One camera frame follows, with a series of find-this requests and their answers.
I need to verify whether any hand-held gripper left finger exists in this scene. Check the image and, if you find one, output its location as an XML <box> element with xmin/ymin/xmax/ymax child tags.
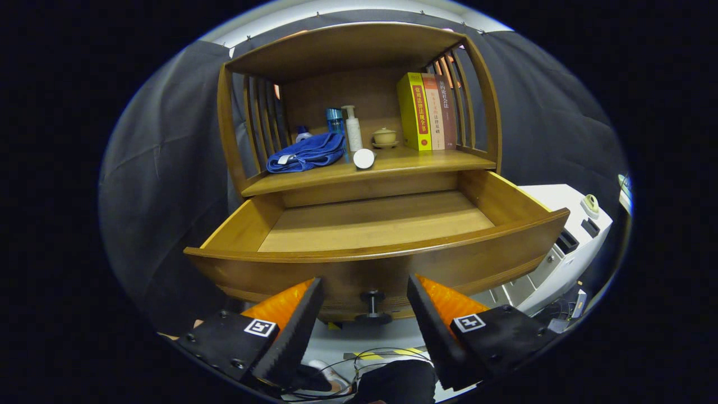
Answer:
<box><xmin>175</xmin><ymin>277</ymin><xmax>324</xmax><ymax>391</ymax></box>

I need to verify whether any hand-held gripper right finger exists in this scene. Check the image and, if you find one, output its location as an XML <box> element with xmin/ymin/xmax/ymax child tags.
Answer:
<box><xmin>407</xmin><ymin>274</ymin><xmax>559</xmax><ymax>392</ymax></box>

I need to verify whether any wooden drawer with black knob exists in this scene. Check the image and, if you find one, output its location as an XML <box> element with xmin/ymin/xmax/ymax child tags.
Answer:
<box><xmin>184</xmin><ymin>170</ymin><xmax>570</xmax><ymax>325</ymax></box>

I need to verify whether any wooden countertop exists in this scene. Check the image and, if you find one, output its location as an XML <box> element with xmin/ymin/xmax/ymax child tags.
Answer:
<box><xmin>241</xmin><ymin>145</ymin><xmax>498</xmax><ymax>197</ymax></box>

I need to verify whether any white drawer unit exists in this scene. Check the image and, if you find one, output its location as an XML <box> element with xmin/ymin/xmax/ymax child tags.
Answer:
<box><xmin>488</xmin><ymin>184</ymin><xmax>613</xmax><ymax>318</ymax></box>

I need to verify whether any wooden cabinet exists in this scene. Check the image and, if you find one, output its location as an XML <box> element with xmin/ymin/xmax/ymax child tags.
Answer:
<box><xmin>217</xmin><ymin>22</ymin><xmax>503</xmax><ymax>332</ymax></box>

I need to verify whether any blue folded towel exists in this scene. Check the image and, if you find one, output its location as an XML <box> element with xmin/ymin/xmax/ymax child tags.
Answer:
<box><xmin>266</xmin><ymin>132</ymin><xmax>347</xmax><ymax>173</ymax></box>

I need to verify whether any white pump bottle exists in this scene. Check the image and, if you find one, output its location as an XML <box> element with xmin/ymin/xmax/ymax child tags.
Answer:
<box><xmin>342</xmin><ymin>105</ymin><xmax>363</xmax><ymax>153</ymax></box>

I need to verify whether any beige lidded teacup with saucer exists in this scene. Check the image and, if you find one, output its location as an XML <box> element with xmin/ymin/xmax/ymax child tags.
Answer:
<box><xmin>372</xmin><ymin>127</ymin><xmax>400</xmax><ymax>149</ymax></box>

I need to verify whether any black backdrop cloth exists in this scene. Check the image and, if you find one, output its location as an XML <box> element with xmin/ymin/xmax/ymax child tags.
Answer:
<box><xmin>100</xmin><ymin>11</ymin><xmax>629</xmax><ymax>337</ymax></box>

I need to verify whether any dark red book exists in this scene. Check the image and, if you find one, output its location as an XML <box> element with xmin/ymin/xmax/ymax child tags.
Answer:
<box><xmin>438</xmin><ymin>79</ymin><xmax>458</xmax><ymax>149</ymax></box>

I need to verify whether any yellow book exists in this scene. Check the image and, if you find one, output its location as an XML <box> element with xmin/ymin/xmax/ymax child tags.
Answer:
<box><xmin>397</xmin><ymin>72</ymin><xmax>432</xmax><ymax>152</ymax></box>

